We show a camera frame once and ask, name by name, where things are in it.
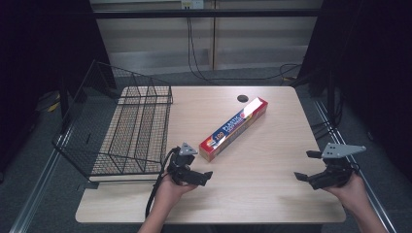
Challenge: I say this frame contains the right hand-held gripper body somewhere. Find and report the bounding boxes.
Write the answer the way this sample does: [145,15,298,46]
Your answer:
[308,142,367,191]

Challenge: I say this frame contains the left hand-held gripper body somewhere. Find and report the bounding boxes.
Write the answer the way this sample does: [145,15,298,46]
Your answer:
[166,142,208,187]

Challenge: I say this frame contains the long plastic wrap box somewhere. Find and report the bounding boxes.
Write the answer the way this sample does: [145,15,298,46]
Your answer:
[197,96,269,163]

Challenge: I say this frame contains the black wire basket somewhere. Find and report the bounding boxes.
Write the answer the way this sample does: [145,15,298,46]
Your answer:
[51,59,175,183]

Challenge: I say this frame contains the person's right hand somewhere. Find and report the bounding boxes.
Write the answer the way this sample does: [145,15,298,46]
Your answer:
[323,172,367,212]

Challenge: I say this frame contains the person's left hand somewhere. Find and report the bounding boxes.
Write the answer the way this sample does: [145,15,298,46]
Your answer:
[154,172,198,212]

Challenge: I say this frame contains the yellow floor object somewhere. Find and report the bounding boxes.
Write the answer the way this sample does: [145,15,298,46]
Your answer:
[47,91,62,114]

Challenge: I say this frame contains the black horizontal bar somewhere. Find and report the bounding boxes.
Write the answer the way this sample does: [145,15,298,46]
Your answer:
[91,8,323,19]

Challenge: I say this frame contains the black floor cables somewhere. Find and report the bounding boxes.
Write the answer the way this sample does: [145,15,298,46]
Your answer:
[310,118,338,142]

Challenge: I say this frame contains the metal floor rail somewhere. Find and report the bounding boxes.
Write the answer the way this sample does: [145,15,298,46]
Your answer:
[9,127,73,233]
[313,99,398,233]

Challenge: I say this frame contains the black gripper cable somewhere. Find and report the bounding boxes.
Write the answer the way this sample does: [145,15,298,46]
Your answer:
[144,147,181,219]

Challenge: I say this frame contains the black wall cable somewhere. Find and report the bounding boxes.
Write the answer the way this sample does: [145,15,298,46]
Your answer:
[186,17,304,83]

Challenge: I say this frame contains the white wall socket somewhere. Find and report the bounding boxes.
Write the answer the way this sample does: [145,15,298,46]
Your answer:
[180,0,205,10]

